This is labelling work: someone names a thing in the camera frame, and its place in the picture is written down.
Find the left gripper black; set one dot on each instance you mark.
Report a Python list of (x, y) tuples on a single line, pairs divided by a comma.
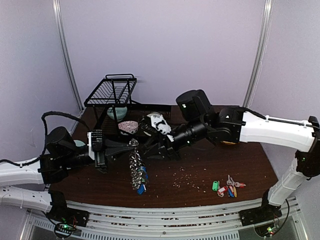
[(103, 148)]

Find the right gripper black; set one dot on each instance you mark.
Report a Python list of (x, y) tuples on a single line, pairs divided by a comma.
[(164, 144)]

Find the black keyring disc with rings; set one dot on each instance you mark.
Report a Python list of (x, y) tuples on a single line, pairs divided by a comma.
[(135, 164)]

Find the blue key tag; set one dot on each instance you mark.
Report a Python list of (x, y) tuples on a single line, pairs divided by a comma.
[(144, 174), (142, 189)]

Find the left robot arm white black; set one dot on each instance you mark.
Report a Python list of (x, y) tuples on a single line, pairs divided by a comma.
[(61, 154)]

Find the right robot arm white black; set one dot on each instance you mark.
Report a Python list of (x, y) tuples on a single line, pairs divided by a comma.
[(234, 125)]

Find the pink patterned bowl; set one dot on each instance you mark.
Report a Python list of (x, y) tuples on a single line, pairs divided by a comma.
[(129, 127)]

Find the light teal plate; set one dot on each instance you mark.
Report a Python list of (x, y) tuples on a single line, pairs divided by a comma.
[(79, 143)]

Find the teal ceramic bowl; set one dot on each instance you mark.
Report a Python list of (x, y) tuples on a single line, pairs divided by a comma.
[(120, 113)]

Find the blue key tag on disc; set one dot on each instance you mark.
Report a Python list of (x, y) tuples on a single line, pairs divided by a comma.
[(142, 189)]

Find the yellow dotted plate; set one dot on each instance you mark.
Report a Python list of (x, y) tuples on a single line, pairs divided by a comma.
[(229, 143)]

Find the green key tag in pile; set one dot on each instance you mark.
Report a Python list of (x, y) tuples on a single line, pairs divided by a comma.
[(215, 186)]

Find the red key tag in pile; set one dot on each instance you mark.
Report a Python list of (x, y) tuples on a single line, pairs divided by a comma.
[(221, 191)]

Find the yellow key tag in pile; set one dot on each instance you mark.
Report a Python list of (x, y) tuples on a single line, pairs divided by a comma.
[(234, 190)]

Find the left circuit board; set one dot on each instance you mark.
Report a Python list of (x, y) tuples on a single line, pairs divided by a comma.
[(63, 230)]

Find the circuit board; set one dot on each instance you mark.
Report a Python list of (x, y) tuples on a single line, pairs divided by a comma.
[(63, 230), (266, 230)]

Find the red headed silver key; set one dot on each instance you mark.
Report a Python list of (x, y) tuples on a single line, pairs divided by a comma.
[(239, 185)]

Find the right circuit board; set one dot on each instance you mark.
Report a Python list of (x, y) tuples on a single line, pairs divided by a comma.
[(266, 230)]

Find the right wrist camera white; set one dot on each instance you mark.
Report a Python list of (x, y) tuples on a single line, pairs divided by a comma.
[(154, 123)]

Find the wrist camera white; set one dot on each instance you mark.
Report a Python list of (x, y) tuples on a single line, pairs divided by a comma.
[(91, 153), (154, 123)]

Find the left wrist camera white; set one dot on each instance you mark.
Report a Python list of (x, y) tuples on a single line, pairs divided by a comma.
[(91, 153)]

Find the black wire dish rack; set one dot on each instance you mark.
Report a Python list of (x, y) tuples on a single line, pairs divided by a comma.
[(112, 103)]

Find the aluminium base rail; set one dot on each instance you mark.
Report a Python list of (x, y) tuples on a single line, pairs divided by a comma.
[(212, 222)]

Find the left aluminium frame post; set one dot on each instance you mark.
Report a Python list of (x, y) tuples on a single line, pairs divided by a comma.
[(65, 52)]

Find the aluminium frame post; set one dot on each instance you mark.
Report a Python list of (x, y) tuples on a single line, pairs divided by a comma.
[(65, 52), (261, 47)]

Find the right aluminium frame post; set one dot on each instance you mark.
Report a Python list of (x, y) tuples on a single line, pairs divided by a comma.
[(261, 47)]

